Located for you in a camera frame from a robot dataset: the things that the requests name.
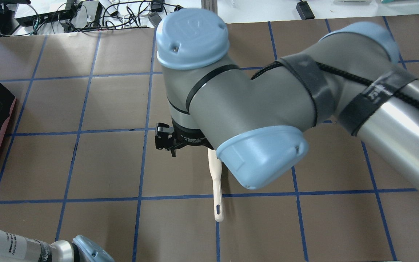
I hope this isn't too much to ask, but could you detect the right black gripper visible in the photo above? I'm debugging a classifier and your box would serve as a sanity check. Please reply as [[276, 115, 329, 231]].
[[154, 119, 214, 157]]

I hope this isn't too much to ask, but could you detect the aluminium frame post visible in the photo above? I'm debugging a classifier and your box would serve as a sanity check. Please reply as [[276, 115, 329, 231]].
[[201, 0, 218, 13]]

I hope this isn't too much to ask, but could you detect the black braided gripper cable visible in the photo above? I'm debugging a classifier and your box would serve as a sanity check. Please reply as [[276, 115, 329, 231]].
[[250, 60, 419, 122]]

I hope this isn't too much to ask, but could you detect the black power adapter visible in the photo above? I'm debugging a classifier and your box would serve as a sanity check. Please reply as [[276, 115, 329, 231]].
[[296, 0, 315, 20]]

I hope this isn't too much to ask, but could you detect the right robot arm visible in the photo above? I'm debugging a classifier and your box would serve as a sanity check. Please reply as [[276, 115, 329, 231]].
[[156, 8, 419, 191]]

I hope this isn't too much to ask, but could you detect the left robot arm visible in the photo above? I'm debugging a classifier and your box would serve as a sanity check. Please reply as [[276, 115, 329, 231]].
[[0, 230, 114, 262]]

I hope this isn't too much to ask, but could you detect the white hand brush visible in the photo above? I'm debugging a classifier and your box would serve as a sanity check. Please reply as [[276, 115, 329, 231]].
[[207, 148, 224, 222]]

